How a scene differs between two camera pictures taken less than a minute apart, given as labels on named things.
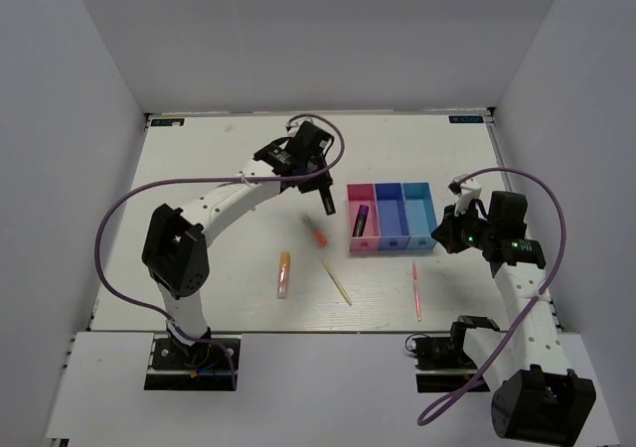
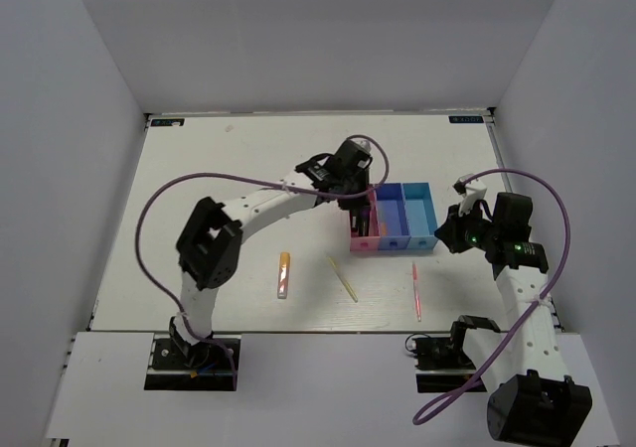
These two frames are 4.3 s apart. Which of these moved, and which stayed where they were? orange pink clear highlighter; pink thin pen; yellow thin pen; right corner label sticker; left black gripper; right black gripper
Moved: yellow thin pen; left black gripper
Stayed: orange pink clear highlighter; pink thin pen; right corner label sticker; right black gripper
